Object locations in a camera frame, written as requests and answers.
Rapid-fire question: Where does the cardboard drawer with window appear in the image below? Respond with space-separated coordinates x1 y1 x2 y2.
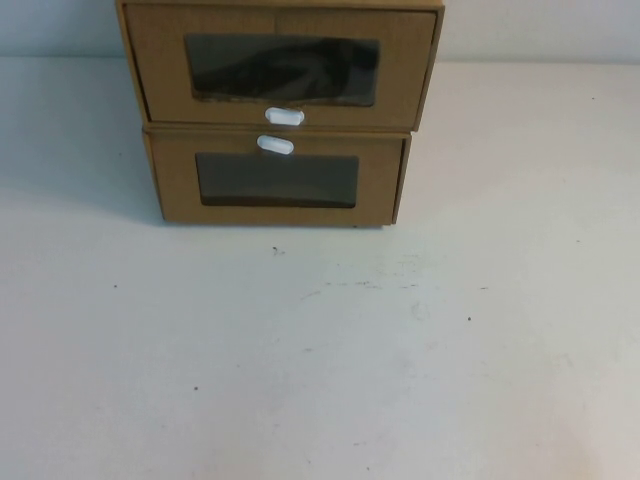
149 133 406 225
122 2 439 126

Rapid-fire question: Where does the white plastic drawer handle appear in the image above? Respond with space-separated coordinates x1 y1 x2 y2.
256 133 295 158
264 105 306 127

